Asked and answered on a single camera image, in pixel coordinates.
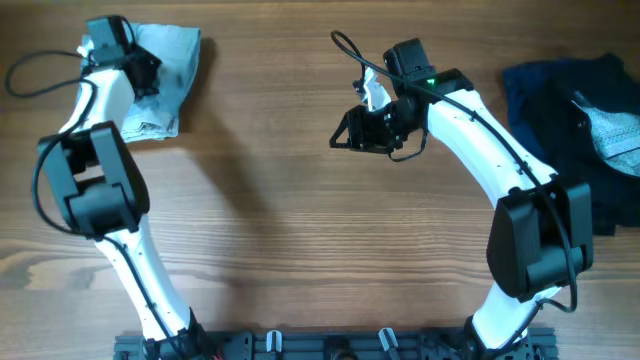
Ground light blue denim shorts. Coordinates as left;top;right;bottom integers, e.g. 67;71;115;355
80;23;201;142

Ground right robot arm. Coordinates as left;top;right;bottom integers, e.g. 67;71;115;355
329;31;594;359

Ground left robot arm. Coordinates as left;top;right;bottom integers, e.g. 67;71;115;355
36;15;218;359

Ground dark clothes pile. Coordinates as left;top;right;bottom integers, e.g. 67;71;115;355
502;53;639;235

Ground grey patterned garment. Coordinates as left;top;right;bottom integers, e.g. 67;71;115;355
572;91;639;177

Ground right black cable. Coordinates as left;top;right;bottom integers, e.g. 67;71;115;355
329;29;579;357

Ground black cable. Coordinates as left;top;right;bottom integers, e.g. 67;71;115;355
3;48;186;357
329;29;579;357

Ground left black cable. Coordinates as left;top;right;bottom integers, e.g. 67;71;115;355
3;48;186;357

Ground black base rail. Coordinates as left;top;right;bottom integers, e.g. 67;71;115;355
112;327;559;360

